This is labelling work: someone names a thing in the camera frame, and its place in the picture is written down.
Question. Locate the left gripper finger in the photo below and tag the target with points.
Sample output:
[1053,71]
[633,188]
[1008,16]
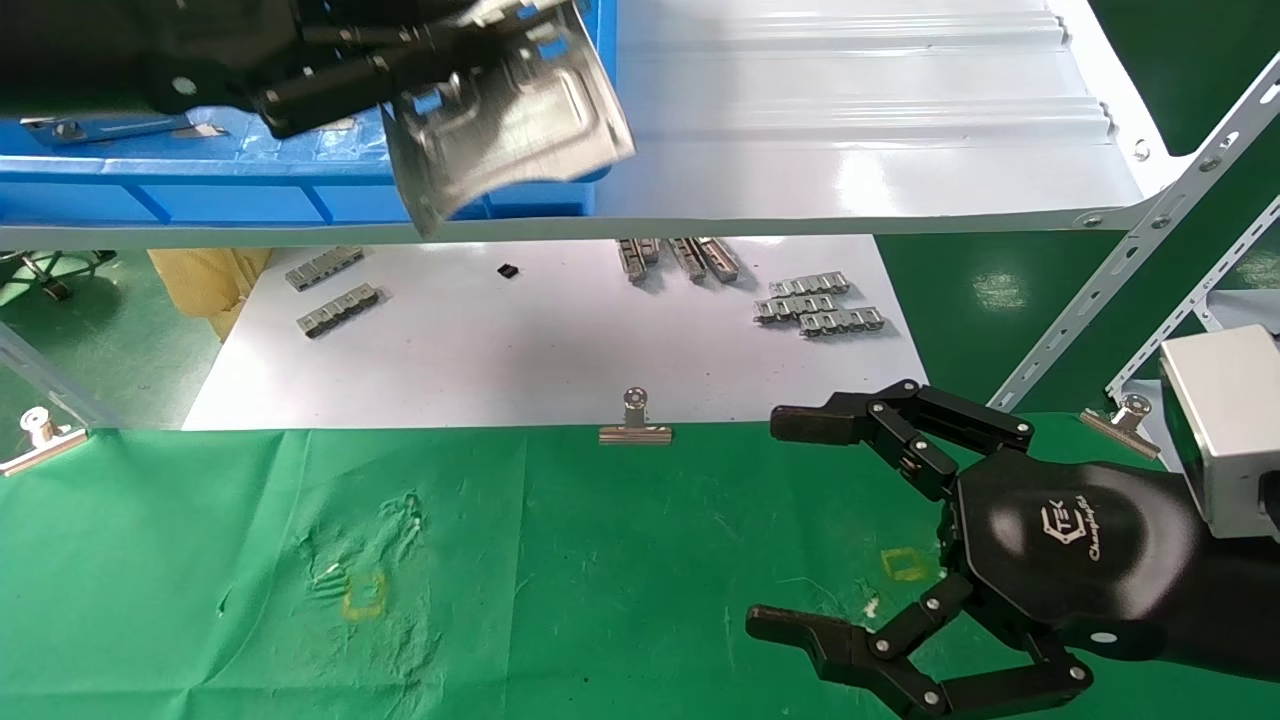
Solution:
[400,20]
[340,95]

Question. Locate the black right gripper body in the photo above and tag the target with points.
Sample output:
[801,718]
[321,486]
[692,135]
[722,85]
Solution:
[1070,550]

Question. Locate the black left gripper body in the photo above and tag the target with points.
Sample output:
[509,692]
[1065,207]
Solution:
[200,45]

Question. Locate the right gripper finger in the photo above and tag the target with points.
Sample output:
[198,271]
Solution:
[810,640]
[820,422]

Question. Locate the sheet metal bracket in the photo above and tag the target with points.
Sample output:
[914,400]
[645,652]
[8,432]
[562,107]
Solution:
[110,127]
[520,130]

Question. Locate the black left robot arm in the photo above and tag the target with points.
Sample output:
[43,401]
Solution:
[40,50]

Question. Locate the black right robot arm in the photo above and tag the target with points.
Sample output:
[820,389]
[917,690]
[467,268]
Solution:
[1235,600]

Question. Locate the grey tape patch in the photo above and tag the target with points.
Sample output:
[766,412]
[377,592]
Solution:
[338,125]
[205,130]

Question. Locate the small ribbed metal strip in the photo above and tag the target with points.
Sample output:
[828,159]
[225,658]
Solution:
[323,268]
[338,310]
[797,307]
[808,285]
[842,322]

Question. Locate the blue plastic bin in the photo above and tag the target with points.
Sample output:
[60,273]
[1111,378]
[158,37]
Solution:
[250,190]

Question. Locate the silver binder clip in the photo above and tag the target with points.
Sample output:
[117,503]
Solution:
[42,448]
[635,432]
[1122,425]

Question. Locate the yellow plastic bag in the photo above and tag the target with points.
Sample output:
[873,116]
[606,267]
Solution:
[205,280]

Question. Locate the black chair base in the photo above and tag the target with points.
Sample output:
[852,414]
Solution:
[50,270]

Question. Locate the white table sheet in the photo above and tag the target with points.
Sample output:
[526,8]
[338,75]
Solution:
[540,350]

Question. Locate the white metal shelf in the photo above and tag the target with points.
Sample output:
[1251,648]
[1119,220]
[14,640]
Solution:
[850,120]

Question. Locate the green cloth mat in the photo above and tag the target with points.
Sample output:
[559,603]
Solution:
[500,580]

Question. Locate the small metal rail part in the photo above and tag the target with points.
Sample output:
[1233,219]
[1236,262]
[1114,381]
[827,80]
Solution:
[631,260]
[687,258]
[651,250]
[720,260]

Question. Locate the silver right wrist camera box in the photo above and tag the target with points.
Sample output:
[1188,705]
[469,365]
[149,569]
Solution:
[1225,430]

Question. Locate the thin grey slotted angle rail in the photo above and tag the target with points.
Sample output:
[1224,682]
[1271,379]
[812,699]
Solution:
[1190,310]

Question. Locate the long grey slotted angle rail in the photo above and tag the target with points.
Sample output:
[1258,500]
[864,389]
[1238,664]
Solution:
[1120,270]

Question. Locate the grey metal frame bar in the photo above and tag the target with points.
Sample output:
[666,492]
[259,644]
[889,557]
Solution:
[70,385]

